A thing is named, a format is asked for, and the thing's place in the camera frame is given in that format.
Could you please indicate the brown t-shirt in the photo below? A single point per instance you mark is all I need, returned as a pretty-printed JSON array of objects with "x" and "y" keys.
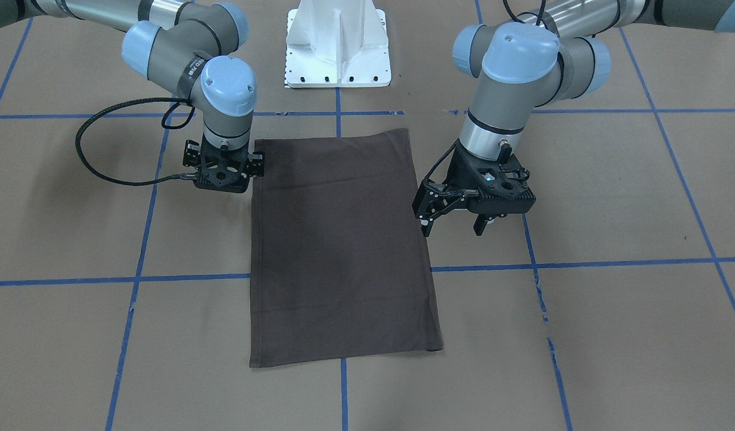
[{"x": 339, "y": 265}]

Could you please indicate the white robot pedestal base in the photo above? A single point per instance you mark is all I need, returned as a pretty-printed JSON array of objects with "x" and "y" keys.
[{"x": 337, "y": 44}]

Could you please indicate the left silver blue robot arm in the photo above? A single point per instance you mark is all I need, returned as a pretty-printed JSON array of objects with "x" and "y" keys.
[{"x": 538, "y": 57}]

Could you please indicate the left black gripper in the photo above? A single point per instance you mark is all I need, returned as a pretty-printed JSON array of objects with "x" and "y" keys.
[{"x": 461, "y": 169}]

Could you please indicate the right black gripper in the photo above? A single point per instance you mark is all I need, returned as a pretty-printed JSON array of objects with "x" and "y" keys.
[{"x": 192, "y": 155}]

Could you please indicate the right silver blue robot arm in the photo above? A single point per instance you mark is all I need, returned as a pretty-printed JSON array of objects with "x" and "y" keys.
[{"x": 186, "y": 48}]

